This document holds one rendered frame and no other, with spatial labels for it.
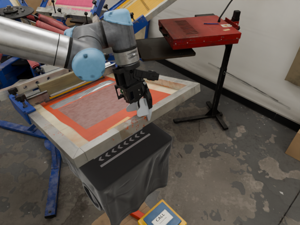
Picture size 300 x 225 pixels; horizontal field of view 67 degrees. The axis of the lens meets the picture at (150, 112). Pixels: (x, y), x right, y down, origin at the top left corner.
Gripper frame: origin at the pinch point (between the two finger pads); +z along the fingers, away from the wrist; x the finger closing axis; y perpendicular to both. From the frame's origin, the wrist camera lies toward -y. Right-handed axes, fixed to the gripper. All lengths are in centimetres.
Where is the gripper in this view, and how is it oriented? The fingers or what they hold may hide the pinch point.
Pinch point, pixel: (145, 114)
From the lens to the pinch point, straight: 81.3
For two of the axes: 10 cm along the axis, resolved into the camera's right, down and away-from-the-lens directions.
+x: 6.5, 2.6, -7.1
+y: -7.4, 4.4, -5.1
